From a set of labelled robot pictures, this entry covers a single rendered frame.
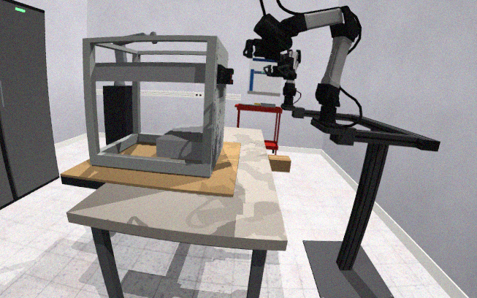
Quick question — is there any tan flat board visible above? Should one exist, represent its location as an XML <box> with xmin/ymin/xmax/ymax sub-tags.
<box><xmin>60</xmin><ymin>142</ymin><xmax>241</xmax><ymax>197</ymax></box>

